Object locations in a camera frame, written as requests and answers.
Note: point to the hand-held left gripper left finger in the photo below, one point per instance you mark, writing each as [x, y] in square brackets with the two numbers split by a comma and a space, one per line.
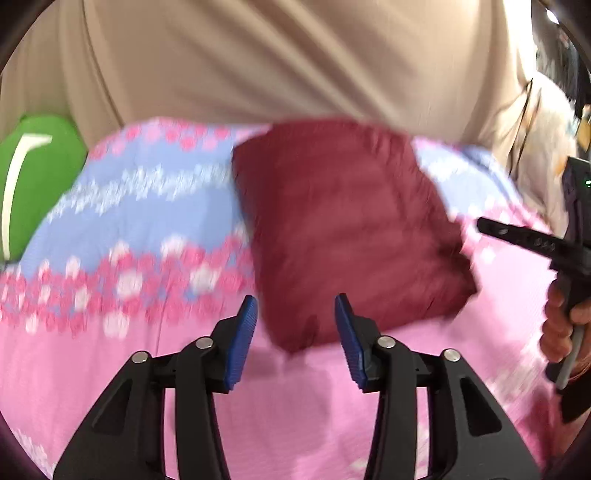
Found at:
[240, 344]

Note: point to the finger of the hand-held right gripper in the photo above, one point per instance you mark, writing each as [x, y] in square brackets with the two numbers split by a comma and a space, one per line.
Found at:
[517, 234]

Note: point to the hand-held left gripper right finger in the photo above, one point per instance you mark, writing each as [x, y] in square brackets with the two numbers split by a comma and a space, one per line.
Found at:
[351, 341]

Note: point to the maroon garment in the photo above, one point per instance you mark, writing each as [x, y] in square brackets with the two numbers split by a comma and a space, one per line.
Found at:
[346, 221]

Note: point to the person's right hand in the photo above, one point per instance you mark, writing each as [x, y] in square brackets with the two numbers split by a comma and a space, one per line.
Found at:
[556, 323]

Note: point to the light beige cloth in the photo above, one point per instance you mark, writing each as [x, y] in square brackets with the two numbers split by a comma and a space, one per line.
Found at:
[535, 152]

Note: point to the pink and blue floral blanket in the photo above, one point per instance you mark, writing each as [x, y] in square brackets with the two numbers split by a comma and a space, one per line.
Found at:
[115, 369]

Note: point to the green pillow with white stripe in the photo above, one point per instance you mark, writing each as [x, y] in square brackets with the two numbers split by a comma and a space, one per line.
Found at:
[51, 184]

